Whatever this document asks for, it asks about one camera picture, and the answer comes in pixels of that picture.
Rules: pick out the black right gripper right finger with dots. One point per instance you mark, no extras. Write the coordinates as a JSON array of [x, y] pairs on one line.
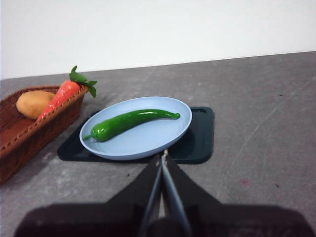
[[234, 219]]

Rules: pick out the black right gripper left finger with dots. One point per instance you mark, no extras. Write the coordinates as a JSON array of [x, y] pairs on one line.
[[98, 219]]

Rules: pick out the blue round plate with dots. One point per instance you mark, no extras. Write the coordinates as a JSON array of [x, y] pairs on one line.
[[148, 143]]

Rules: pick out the long green pepper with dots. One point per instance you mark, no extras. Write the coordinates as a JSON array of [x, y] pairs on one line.
[[128, 121]]

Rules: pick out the black rectangular tray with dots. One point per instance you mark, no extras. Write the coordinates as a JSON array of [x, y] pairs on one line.
[[197, 138]]

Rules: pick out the brown woven wicker basket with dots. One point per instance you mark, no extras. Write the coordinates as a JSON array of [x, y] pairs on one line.
[[22, 148]]

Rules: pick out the orange carrot with green leaves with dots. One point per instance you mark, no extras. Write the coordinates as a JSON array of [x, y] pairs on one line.
[[64, 93]]

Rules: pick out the yellow-brown potato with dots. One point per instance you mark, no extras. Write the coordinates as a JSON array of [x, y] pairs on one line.
[[32, 103]]

